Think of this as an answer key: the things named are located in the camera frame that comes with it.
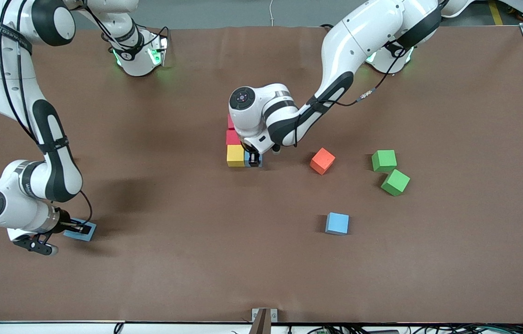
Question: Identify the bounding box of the yellow foam cube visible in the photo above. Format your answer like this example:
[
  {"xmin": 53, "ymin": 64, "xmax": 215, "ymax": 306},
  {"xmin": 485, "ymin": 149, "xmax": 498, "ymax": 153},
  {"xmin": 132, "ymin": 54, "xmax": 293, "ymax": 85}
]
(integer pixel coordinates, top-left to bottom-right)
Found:
[{"xmin": 226, "ymin": 144, "xmax": 246, "ymax": 167}]

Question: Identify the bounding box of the orange foam cube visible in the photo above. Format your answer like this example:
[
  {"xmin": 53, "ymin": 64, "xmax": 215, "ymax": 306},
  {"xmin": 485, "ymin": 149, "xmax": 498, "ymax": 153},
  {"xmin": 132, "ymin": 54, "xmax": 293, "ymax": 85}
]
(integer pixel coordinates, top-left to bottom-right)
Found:
[{"xmin": 310, "ymin": 148, "xmax": 336, "ymax": 176}]

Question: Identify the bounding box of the brown table mat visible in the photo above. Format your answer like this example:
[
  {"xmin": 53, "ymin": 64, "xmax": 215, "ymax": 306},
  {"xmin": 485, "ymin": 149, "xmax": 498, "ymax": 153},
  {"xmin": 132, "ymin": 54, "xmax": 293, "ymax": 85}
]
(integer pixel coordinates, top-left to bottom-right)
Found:
[{"xmin": 0, "ymin": 24, "xmax": 523, "ymax": 324}]

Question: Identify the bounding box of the green foam cube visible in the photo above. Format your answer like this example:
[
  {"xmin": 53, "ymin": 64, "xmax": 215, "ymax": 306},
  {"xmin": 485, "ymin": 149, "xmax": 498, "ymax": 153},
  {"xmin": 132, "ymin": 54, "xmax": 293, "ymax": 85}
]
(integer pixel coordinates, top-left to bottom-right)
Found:
[
  {"xmin": 371, "ymin": 149, "xmax": 398, "ymax": 173},
  {"xmin": 381, "ymin": 169, "xmax": 411, "ymax": 197}
]

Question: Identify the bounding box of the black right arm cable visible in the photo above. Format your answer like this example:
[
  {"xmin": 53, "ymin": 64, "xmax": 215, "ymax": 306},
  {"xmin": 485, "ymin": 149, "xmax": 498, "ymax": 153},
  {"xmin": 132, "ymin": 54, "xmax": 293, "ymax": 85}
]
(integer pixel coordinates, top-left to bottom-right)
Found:
[{"xmin": 0, "ymin": 0, "xmax": 93, "ymax": 224}]

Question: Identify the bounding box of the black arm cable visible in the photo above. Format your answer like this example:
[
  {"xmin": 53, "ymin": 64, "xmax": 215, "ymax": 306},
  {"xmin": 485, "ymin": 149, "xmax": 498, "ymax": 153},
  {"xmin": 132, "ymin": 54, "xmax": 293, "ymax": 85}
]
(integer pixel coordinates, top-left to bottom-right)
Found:
[
  {"xmin": 305, "ymin": 42, "xmax": 406, "ymax": 108},
  {"xmin": 0, "ymin": 0, "xmax": 93, "ymax": 224}
]

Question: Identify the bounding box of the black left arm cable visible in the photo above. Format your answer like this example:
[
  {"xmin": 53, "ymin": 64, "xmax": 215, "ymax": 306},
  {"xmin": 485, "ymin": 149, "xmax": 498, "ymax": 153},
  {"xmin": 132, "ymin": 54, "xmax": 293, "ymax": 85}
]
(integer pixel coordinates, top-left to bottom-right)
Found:
[{"xmin": 305, "ymin": 42, "xmax": 406, "ymax": 108}]

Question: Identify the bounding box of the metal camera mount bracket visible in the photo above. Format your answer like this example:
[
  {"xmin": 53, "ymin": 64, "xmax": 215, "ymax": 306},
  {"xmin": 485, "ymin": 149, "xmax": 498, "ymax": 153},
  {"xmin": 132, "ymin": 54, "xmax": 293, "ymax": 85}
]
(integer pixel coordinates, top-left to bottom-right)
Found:
[{"xmin": 251, "ymin": 308, "xmax": 278, "ymax": 334}]

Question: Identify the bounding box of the black cable bundle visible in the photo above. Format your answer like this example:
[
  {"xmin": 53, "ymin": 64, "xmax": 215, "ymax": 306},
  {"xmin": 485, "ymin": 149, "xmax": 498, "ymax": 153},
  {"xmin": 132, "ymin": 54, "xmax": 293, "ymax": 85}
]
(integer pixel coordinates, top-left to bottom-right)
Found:
[{"xmin": 284, "ymin": 323, "xmax": 523, "ymax": 334}]

